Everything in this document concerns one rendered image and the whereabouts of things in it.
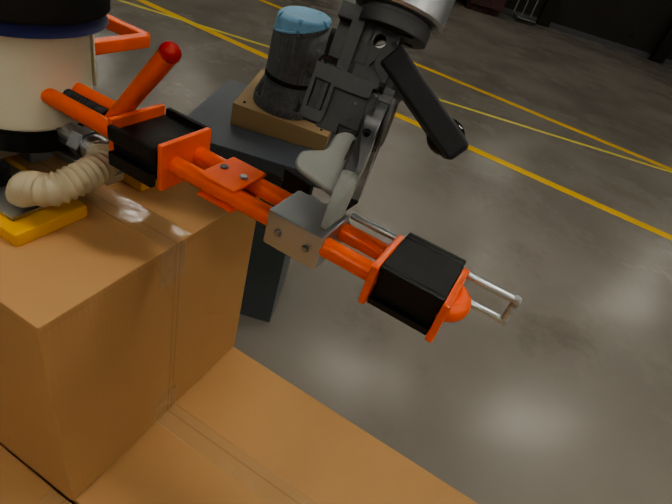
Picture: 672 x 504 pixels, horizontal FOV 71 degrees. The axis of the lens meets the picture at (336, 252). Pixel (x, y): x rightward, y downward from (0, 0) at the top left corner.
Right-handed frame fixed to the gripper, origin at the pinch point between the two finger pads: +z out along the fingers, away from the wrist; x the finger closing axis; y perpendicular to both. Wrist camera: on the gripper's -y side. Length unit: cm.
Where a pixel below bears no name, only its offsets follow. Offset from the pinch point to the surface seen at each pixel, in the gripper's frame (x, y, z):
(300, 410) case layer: -36, -3, 45
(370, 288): 3.6, -5.4, 4.3
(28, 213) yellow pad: -3.3, 36.8, 14.3
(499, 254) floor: -223, -73, 24
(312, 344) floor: -118, 2, 70
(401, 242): -0.9, -6.7, -0.3
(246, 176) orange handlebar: -3.5, 12.2, -0.2
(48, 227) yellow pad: -3.7, 34.2, 15.2
